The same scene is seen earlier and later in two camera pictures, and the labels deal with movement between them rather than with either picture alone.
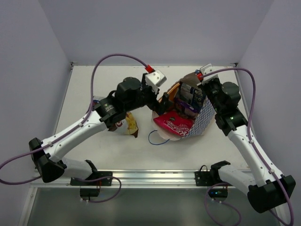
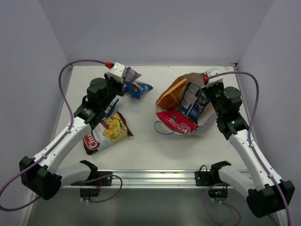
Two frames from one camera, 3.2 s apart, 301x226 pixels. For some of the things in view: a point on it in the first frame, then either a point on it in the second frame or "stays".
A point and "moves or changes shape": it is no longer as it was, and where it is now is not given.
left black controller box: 89,192 stays
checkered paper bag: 193,114 moves or changes shape
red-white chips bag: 132,128 to 112,129
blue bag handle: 156,144 to 159,132
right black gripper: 203,87 stays
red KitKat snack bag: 172,122 moves or changes shape
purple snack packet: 186,105 to 131,76
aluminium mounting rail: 128,178 stays
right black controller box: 218,193 stays
